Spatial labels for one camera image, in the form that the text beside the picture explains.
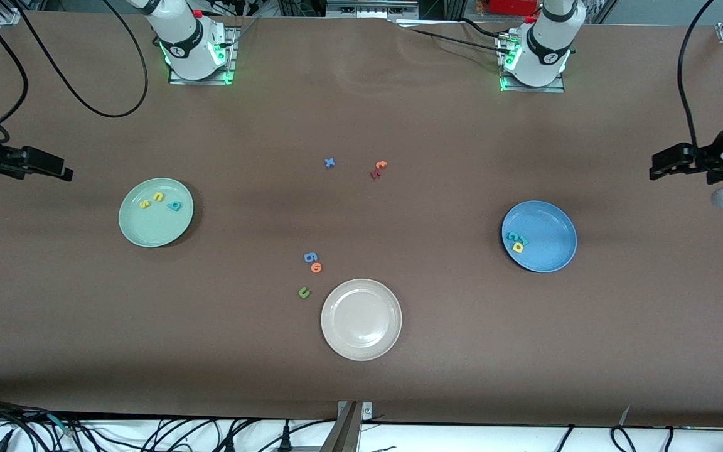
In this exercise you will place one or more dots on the metal table edge bracket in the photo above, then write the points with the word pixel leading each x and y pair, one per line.
pixel 349 430

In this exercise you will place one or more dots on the teal foam letter a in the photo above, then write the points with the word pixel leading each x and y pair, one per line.
pixel 174 204

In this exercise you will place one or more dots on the red box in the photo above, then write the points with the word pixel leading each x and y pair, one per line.
pixel 512 6

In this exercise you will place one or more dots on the brown table mat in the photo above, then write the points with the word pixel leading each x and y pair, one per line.
pixel 85 326

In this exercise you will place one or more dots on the white paper tag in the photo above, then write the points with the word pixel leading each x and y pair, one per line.
pixel 625 414

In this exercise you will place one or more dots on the green plate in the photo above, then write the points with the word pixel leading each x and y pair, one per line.
pixel 148 226

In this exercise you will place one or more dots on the blue foam number six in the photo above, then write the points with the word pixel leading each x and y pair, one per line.
pixel 307 256

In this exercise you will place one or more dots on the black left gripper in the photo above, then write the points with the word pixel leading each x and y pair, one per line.
pixel 708 157

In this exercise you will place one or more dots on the silver metal device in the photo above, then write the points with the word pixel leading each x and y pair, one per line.
pixel 371 7

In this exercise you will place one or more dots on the blue plate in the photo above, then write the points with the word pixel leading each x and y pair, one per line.
pixel 550 232

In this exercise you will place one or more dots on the green foam letter u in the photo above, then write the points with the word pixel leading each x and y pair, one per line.
pixel 302 294

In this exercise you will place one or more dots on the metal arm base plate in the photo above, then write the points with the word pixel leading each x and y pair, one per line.
pixel 553 88
pixel 233 69

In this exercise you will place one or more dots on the beige plate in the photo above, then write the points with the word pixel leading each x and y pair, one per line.
pixel 361 320

